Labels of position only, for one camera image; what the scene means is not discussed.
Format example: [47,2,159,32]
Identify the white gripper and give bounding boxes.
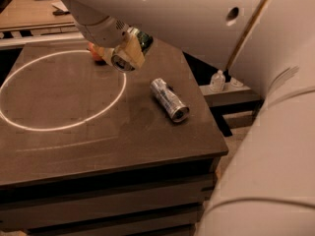
[75,17,145,71]

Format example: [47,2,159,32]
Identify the green soda can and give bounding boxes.
[111,29,154,73]

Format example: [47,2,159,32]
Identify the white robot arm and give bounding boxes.
[63,0,315,236]

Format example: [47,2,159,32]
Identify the silver blue can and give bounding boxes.
[150,78,189,123]

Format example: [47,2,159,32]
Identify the red apple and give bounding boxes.
[88,42,104,62]

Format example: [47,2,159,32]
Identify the white paper sheets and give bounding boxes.
[52,1,69,15]

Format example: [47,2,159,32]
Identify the wooden workbench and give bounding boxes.
[0,0,74,31]

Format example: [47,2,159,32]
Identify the dark wooden table cabinet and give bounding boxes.
[0,40,227,236]

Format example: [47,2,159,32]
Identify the clear sanitizer bottle left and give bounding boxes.
[210,70,225,92]

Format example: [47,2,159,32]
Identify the clear sanitizer bottle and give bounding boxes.
[230,78,244,88]
[210,70,225,92]

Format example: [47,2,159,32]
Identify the clear sanitizer bottle right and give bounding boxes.
[230,78,244,88]

